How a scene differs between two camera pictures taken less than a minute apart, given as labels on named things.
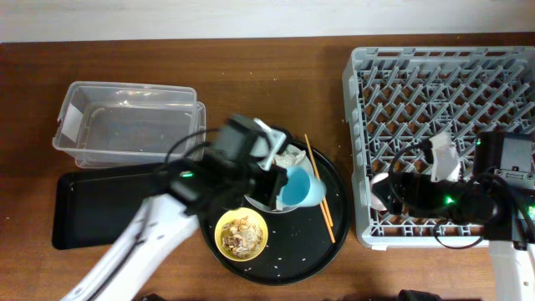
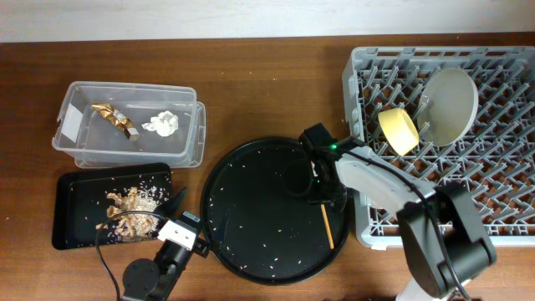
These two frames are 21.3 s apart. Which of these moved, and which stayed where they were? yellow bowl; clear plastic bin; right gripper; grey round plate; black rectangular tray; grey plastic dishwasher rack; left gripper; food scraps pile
Moved: yellow bowl; right gripper; food scraps pile; left gripper; grey round plate
Stayed: black rectangular tray; clear plastic bin; grey plastic dishwasher rack
